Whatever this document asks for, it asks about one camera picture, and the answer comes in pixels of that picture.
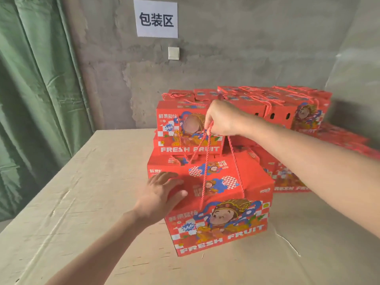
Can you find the person's left hand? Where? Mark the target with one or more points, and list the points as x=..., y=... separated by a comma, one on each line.
x=154, y=201

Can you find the person's right hand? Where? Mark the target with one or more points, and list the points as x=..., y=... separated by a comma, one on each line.
x=227, y=117

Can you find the person's left thumb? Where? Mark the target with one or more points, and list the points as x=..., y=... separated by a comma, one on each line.
x=179, y=197

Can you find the person's right thumb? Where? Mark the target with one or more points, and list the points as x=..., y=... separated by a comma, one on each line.
x=208, y=118

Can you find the person's right forearm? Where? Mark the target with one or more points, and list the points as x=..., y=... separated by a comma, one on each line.
x=320, y=172

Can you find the person's left forearm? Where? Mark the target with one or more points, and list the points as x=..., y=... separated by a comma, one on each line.
x=104, y=252

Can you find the stack of red fruit boxes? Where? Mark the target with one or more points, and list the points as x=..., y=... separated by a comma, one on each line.
x=282, y=114

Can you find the white paper sign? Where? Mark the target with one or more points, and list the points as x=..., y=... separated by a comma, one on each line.
x=156, y=18

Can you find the pile of flat red cartons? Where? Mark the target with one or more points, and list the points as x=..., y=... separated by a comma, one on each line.
x=350, y=140

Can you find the green curtain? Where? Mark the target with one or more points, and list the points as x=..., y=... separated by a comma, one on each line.
x=38, y=100

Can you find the white wall switch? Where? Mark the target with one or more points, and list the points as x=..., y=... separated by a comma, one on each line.
x=173, y=53

